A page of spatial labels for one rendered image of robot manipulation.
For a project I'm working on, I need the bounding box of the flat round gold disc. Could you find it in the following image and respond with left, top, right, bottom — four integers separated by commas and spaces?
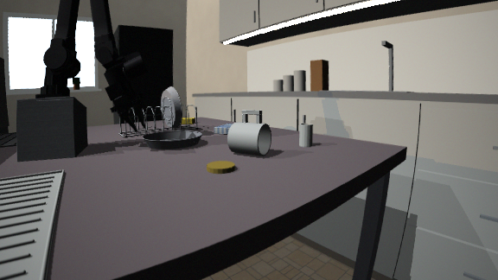
207, 161, 235, 174

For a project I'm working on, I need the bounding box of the blue checkered towel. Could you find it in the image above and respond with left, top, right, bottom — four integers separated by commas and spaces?
214, 124, 232, 135

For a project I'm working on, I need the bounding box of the silver wire dish rack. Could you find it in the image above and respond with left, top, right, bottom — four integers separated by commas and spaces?
119, 105, 199, 137

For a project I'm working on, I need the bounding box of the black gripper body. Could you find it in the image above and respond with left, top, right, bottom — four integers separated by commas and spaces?
111, 93, 144, 114

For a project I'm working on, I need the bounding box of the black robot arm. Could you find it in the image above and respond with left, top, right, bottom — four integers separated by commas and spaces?
35, 0, 148, 106

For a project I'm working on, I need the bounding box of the yellow sponge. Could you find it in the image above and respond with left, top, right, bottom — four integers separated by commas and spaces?
182, 118, 195, 124

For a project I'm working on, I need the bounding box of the grey ribbed draining mat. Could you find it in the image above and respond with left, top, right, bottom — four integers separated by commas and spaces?
0, 169, 65, 280

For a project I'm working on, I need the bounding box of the grey mug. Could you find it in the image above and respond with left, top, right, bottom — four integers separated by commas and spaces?
227, 110, 271, 156

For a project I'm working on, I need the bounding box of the grey cylinder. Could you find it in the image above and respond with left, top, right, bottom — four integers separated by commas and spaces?
299, 124, 313, 147

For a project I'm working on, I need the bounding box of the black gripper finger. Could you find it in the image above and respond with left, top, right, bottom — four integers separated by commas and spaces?
133, 104, 145, 128
118, 111, 137, 132

